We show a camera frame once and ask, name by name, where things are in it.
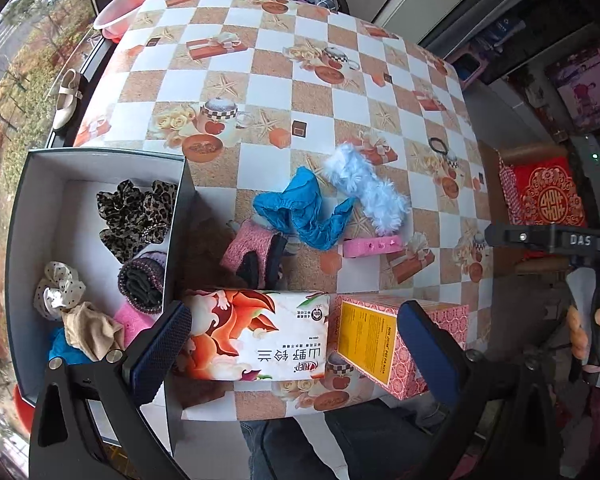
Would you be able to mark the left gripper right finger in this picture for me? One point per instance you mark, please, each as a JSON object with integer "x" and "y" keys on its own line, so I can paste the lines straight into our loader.
{"x": 437, "y": 355}

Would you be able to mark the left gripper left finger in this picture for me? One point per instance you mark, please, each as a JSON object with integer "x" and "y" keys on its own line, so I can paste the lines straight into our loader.
{"x": 153, "y": 351}

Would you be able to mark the beige cloth scrunchie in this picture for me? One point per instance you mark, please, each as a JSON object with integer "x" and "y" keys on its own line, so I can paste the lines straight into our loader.
{"x": 92, "y": 332}

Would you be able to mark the purple knitted cuff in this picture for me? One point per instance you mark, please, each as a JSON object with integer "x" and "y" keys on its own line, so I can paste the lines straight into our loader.
{"x": 140, "y": 281}

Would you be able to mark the blue mesh cloth ball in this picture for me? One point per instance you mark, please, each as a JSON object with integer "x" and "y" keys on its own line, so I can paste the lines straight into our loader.
{"x": 59, "y": 348}

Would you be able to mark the cream polka dot scrunchie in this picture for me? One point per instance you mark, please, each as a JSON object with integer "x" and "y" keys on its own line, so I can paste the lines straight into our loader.
{"x": 59, "y": 290}

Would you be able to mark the leopard print scrunchie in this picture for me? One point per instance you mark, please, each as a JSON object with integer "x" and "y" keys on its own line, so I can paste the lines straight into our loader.
{"x": 135, "y": 218}

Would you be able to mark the pink foam block small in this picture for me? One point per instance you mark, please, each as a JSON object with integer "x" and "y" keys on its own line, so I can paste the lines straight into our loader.
{"x": 371, "y": 246}

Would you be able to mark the pink black knitted sock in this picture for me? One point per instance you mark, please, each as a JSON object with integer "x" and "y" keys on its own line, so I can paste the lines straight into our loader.
{"x": 255, "y": 255}

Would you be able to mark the blue mesh cloth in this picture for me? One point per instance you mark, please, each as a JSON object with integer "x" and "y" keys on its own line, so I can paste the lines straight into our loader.
{"x": 298, "y": 210}

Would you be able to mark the person right hand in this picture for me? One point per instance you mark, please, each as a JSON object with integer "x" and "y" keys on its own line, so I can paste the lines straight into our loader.
{"x": 578, "y": 337}

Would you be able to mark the brown wooden chair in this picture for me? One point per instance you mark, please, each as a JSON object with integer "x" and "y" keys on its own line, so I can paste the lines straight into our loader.
{"x": 511, "y": 156}

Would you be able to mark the red embroidered cushion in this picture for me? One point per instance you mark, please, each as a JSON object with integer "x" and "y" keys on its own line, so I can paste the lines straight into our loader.
{"x": 541, "y": 193}

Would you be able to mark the red patterned carton box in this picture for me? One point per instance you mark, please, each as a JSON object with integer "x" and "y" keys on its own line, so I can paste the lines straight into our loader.
{"x": 366, "y": 338}

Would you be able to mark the orange floral tissue pack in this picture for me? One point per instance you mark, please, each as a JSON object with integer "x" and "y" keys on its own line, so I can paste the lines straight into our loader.
{"x": 245, "y": 334}

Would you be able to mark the red plastic stool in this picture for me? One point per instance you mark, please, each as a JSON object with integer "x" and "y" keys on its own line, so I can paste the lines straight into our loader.
{"x": 24, "y": 410}

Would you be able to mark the white open cardboard box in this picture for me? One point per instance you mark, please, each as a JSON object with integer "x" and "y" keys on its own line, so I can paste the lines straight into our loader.
{"x": 55, "y": 218}

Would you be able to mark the cream shoe far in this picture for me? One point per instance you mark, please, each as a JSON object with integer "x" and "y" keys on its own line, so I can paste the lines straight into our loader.
{"x": 68, "y": 97}

